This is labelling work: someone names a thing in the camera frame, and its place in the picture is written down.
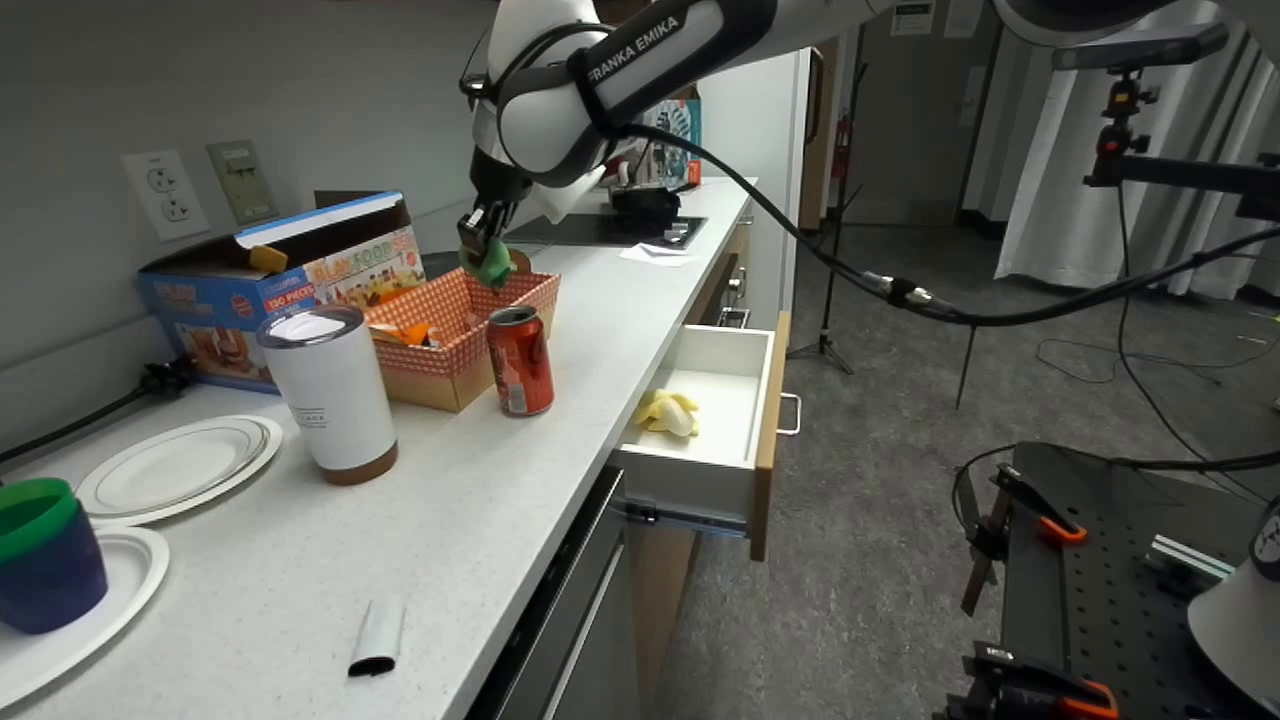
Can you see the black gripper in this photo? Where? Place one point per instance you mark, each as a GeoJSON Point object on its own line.
{"type": "Point", "coordinates": [487, 192]}

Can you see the green toy vegetable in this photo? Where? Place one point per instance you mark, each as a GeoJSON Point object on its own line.
{"type": "Point", "coordinates": [497, 268]}

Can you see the yellow toy banana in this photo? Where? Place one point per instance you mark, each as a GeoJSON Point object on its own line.
{"type": "Point", "coordinates": [670, 418]}

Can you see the wooden drawer white interior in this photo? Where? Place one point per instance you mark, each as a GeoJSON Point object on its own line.
{"type": "Point", "coordinates": [695, 480]}

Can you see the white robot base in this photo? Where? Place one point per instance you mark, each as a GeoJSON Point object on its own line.
{"type": "Point", "coordinates": [1242, 626]}

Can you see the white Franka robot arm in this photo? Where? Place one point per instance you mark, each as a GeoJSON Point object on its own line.
{"type": "Point", "coordinates": [563, 121]}

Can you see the red checkered cardboard box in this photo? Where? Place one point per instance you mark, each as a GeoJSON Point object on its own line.
{"type": "Point", "coordinates": [463, 362]}

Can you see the black stovetop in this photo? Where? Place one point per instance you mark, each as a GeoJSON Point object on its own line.
{"type": "Point", "coordinates": [585, 232]}

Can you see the black pot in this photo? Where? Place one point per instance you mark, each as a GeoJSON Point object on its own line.
{"type": "Point", "coordinates": [646, 211]}

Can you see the white cloth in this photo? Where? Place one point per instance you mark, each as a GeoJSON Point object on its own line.
{"type": "Point", "coordinates": [659, 255]}

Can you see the white tumbler brown base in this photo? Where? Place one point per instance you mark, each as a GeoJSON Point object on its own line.
{"type": "Point", "coordinates": [335, 403]}

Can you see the teal printed package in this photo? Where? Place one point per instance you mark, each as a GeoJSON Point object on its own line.
{"type": "Point", "coordinates": [673, 140]}

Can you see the wooden base cabinet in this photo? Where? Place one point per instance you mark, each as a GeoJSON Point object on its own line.
{"type": "Point", "coordinates": [723, 273]}

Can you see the blue toy food carton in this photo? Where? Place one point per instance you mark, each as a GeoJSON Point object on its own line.
{"type": "Point", "coordinates": [227, 312]}

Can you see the thin black tripod stand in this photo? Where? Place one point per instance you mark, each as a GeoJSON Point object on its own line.
{"type": "Point", "coordinates": [838, 200]}

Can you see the white round plate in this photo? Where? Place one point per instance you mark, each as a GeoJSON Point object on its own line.
{"type": "Point", "coordinates": [125, 586]}
{"type": "Point", "coordinates": [181, 470]}

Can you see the stainless steel dishwasher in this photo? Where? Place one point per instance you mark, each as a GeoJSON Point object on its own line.
{"type": "Point", "coordinates": [573, 626]}

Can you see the small white marker tube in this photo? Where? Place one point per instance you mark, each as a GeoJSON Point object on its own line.
{"type": "Point", "coordinates": [376, 632]}

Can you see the blue cup green rim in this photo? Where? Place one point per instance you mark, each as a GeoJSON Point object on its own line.
{"type": "Point", "coordinates": [44, 561]}

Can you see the grey curtain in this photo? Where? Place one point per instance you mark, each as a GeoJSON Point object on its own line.
{"type": "Point", "coordinates": [1133, 160]}

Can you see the black perforated breadboard table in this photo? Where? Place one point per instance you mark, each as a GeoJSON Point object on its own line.
{"type": "Point", "coordinates": [1106, 614]}

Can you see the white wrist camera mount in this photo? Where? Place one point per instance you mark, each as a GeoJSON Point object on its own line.
{"type": "Point", "coordinates": [567, 196]}

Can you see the grey wall switch plate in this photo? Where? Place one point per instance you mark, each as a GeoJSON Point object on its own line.
{"type": "Point", "coordinates": [242, 182]}

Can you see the white wall outlet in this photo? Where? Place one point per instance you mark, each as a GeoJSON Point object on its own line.
{"type": "Point", "coordinates": [167, 192]}

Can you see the black stereo camera bar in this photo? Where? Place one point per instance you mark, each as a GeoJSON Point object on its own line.
{"type": "Point", "coordinates": [1142, 50]}

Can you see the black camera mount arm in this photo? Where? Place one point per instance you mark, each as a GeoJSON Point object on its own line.
{"type": "Point", "coordinates": [1187, 175]}

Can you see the aluminium rail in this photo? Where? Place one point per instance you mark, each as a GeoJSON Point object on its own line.
{"type": "Point", "coordinates": [1194, 558]}

